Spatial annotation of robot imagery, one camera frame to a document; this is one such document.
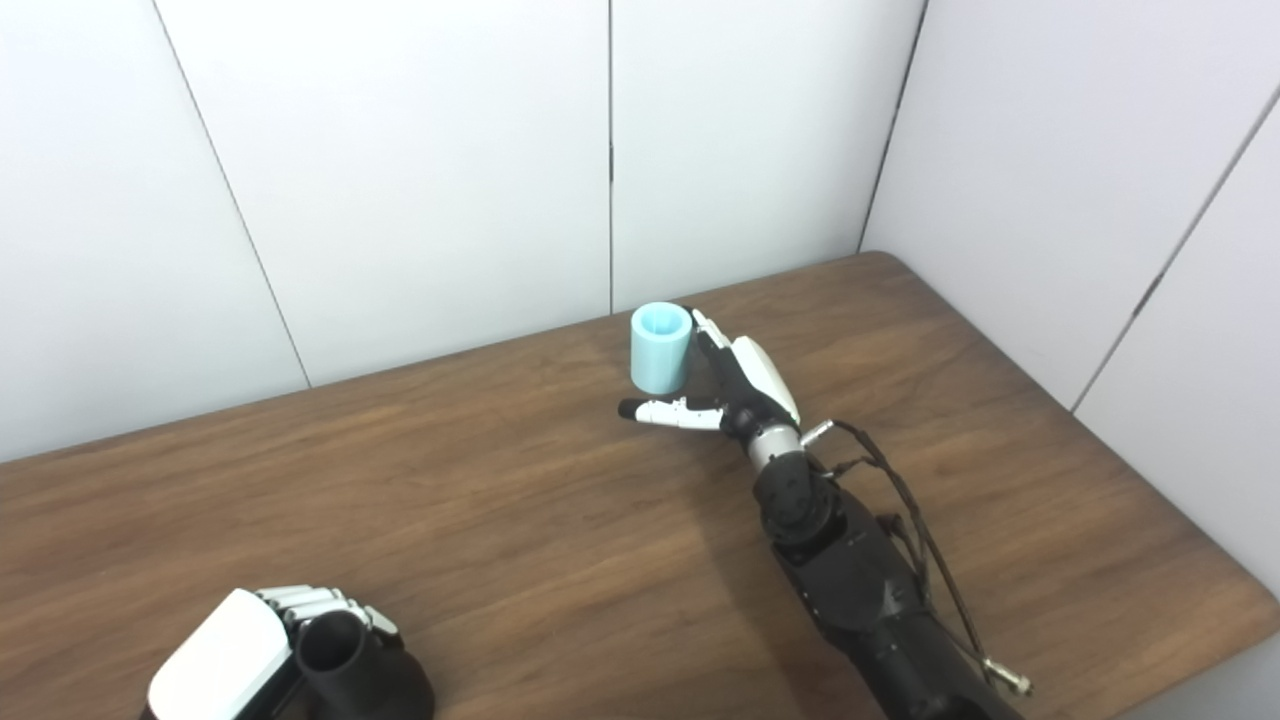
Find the light-blue short hose tube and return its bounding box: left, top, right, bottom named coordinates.
left=630, top=301, right=694, bottom=395

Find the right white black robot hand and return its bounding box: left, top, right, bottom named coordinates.
left=618, top=308, right=803, bottom=441

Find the black funnel-shaped nozzle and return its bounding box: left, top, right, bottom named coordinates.
left=296, top=610, right=436, bottom=720

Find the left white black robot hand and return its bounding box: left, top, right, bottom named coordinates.
left=140, top=585, right=401, bottom=720

